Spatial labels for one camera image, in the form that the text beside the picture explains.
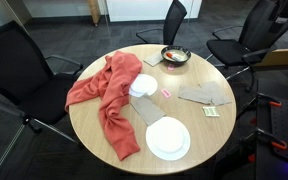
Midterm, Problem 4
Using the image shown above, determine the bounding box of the brown napkin right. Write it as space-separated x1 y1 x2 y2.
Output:
178 81 231 106

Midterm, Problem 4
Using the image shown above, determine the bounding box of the pink sachet near bowl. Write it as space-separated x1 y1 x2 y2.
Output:
167 64 175 71

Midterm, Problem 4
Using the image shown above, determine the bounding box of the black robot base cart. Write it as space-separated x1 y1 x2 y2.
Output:
213 92 288 180

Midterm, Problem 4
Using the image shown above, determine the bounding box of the black office chair right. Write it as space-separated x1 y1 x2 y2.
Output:
206 0 288 91

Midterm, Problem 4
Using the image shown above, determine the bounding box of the small white plate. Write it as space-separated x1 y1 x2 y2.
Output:
129 74 158 97

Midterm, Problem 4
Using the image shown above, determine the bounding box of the black ceramic bowl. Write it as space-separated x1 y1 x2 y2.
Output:
161 45 191 65

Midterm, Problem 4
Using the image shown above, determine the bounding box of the red and white marker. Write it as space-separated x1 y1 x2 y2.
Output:
166 52 181 62

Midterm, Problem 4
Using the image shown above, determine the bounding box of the large white plate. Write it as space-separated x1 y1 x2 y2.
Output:
146 117 191 161

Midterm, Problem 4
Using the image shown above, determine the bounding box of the red-orange cloth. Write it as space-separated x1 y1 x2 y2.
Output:
65 51 142 161

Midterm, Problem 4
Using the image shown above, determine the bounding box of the black office chair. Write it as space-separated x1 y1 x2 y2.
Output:
153 0 187 45
0 20 84 144
206 0 288 91

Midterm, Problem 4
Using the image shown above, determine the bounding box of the wooden side table edge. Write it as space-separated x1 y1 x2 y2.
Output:
256 49 288 67

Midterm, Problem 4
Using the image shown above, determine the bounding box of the black office chair left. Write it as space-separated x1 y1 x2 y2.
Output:
0 20 84 144

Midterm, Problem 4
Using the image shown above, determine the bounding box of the brown napkin centre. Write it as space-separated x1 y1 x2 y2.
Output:
131 95 166 126

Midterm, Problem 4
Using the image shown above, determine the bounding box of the brown napkin near bowl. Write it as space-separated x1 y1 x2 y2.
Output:
144 52 163 67

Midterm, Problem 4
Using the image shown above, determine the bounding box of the white cabinet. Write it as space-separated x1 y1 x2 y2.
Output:
106 0 202 22

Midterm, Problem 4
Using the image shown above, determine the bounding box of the pink sachet centre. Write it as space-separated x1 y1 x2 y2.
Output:
161 88 171 98

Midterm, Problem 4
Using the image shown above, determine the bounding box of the black office chair back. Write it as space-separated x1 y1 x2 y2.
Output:
153 0 187 45

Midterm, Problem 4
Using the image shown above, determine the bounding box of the wooden post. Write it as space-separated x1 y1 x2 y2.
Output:
88 0 101 26

